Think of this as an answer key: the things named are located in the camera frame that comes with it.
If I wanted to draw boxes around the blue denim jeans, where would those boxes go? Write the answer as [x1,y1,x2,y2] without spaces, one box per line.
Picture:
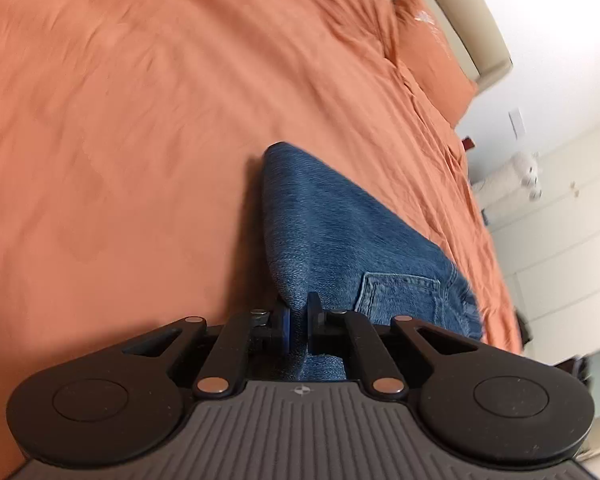
[262,142,482,382]

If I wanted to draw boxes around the dark red box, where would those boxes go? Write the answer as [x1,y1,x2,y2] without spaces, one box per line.
[462,136,476,152]

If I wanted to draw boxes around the white wardrobe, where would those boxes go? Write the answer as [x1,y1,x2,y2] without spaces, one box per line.
[491,128,600,364]

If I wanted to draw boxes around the white wall switch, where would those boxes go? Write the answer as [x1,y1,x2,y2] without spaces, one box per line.
[508,107,526,139]

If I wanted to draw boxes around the orange duvet cover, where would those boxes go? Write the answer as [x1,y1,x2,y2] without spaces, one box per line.
[0,0,521,479]

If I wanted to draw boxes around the beige upholstered headboard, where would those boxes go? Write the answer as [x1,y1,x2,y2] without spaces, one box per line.
[425,0,513,92]

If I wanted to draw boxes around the orange pillow near nightstand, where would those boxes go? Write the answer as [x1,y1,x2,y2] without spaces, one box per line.
[393,0,477,127]

